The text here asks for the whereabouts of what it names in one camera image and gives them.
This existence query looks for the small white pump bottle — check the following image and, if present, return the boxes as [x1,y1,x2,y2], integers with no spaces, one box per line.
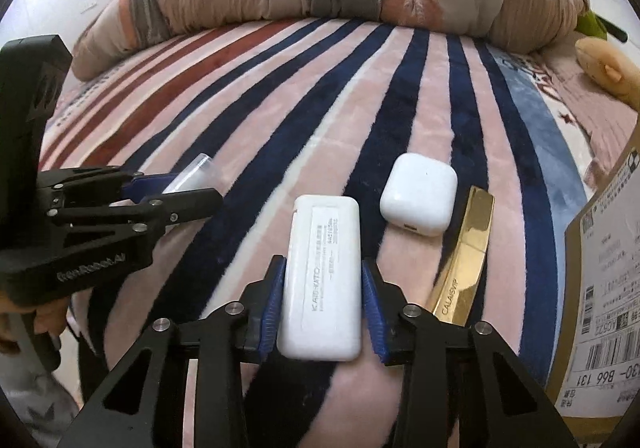
[163,153,219,194]

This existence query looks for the gold rectangular bar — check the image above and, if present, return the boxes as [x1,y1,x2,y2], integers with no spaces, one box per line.
[426,186,495,326]

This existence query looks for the white rectangular case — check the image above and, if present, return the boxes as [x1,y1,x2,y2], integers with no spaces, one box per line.
[277,195,361,361]

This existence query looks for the white earbuds case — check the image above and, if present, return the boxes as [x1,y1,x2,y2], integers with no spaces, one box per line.
[380,153,458,237]

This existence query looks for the person's left hand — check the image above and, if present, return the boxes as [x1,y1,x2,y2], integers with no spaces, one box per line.
[1,293,70,355]

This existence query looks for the open cardboard box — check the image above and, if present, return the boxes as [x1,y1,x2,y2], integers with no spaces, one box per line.
[547,134,639,444]

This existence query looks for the striped plush blanket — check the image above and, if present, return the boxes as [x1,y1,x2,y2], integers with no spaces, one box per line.
[41,19,586,395]

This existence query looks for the mauve ribbed bed sheet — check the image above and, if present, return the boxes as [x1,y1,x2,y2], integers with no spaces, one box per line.
[538,31,637,189]

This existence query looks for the brown plush toy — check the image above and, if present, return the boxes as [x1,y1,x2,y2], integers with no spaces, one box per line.
[575,37,640,112]

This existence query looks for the green plush toy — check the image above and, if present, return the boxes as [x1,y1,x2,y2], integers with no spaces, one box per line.
[575,11,608,40]

